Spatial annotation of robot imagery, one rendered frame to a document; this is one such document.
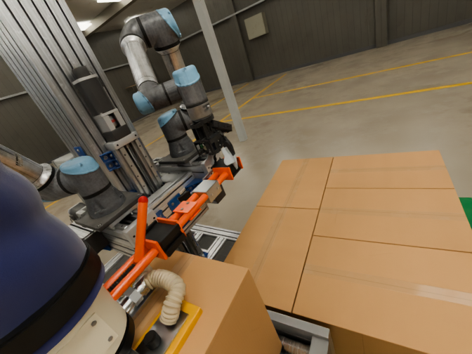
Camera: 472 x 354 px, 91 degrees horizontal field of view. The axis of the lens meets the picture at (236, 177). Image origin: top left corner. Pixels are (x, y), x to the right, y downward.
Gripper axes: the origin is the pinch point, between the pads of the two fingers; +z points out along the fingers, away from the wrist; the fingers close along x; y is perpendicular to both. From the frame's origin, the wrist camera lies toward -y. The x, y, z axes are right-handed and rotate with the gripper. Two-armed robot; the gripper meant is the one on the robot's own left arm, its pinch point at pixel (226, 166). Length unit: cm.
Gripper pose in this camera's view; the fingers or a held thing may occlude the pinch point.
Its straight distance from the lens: 86.0
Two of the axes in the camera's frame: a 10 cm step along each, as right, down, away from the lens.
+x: 8.3, -0.1, -5.6
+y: -4.6, 5.5, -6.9
